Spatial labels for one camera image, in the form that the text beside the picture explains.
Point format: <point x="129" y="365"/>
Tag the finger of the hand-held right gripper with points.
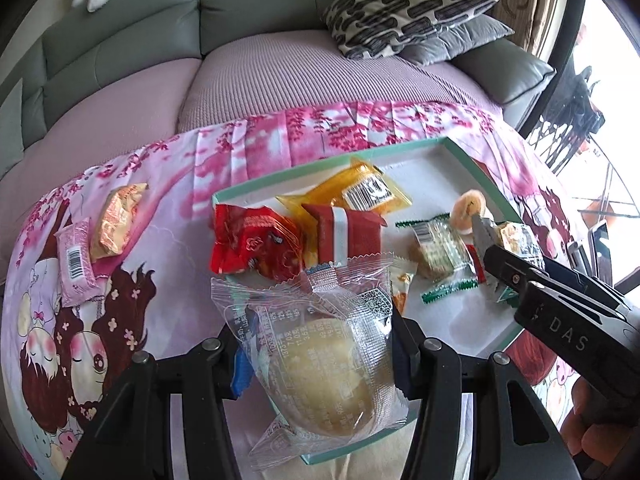
<point x="492" y="255"/>
<point x="580" y="282"/>

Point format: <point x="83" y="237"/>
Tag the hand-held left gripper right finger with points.
<point x="402" y="360"/>

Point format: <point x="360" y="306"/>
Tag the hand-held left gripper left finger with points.
<point x="241" y="372"/>

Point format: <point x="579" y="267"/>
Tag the green white snack packet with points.
<point x="520" y="242"/>

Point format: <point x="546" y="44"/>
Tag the clear green-edged cookie packet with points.
<point x="440" y="252"/>

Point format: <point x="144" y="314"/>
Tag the white pudding cup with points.
<point x="467" y="207"/>

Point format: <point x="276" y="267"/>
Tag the white rice cracker packet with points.
<point x="402" y="282"/>

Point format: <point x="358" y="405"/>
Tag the clear bun packet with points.
<point x="325" y="370"/>

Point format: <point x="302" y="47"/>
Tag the teal-edged white cardboard box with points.
<point x="430" y="170"/>

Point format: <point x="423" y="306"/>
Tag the shiny red snack packet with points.
<point x="255" y="245"/>

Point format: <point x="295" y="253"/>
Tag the red white-striped snack packet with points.
<point x="350" y="232"/>

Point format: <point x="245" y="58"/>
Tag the amber snack packet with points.
<point x="345" y="190"/>

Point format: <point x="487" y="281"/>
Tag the person's right hand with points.
<point x="585" y="435"/>

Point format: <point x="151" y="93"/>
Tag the small red wrapper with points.
<point x="478" y="267"/>

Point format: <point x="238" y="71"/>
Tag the grey metal stand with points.
<point x="577" y="255"/>

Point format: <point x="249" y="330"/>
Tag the black smartphone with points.
<point x="600" y="250"/>

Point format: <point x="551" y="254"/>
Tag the pink printed blanket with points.
<point x="150" y="285"/>

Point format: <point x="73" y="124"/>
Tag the black metal chair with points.
<point x="575" y="105"/>

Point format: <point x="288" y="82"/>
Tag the beige orange snack packet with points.
<point x="117" y="220"/>

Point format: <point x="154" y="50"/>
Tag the pink snack packet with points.
<point x="75" y="260"/>

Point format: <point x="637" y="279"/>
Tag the plain grey pillow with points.
<point x="465" y="40"/>

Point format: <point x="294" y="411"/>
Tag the lilac sofa seat cover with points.
<point x="325" y="75"/>
<point x="100" y="120"/>

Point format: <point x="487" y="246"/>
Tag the beige patterned curtain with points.
<point x="525" y="5"/>

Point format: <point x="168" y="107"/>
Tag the black beige patterned pillow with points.
<point x="400" y="10"/>

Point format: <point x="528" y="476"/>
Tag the white pillow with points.
<point x="12" y="125"/>

